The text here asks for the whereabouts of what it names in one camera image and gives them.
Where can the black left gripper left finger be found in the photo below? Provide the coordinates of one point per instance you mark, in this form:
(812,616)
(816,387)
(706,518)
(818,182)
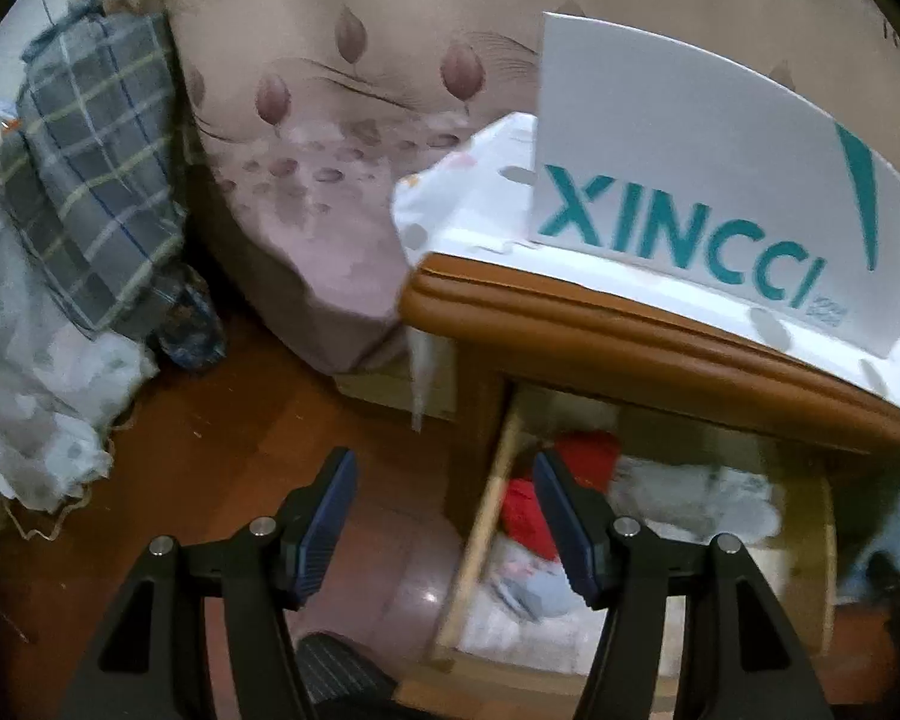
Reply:
(149,657)

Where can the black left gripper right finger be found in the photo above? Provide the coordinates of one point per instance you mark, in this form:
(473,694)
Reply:
(741,656)

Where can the wooden nightstand drawer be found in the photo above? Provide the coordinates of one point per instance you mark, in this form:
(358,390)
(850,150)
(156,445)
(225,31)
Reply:
(542,667)

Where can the red underwear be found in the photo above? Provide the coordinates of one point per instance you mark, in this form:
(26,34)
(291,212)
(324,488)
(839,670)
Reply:
(590,456)

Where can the grey mesh-pattern underwear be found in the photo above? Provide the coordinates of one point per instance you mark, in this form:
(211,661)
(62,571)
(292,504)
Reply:
(695,502)

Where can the pink floral blue underwear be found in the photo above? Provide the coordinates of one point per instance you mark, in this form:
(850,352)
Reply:
(531,587)

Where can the plaid slipper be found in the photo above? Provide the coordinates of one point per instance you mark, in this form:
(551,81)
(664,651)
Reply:
(333,670)

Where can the white leaf-print fabric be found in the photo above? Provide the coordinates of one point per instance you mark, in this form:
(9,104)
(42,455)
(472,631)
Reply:
(59,391)

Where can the blue patterned bag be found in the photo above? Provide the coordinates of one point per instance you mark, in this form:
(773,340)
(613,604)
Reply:
(190,335)

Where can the white cardboard strip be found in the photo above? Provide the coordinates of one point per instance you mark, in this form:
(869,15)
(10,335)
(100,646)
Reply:
(432,377)

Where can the brown wooden nightstand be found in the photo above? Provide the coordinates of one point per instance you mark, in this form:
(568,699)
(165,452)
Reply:
(509,326)

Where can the grey plaid cloth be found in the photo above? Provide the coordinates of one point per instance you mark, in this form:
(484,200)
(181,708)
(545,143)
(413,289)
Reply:
(87,176)

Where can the white XINCCI shoe box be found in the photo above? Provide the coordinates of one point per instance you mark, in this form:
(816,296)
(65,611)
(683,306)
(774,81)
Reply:
(660,154)

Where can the pink floral bed sheet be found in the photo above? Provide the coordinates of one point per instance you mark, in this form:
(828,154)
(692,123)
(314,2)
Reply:
(310,111)

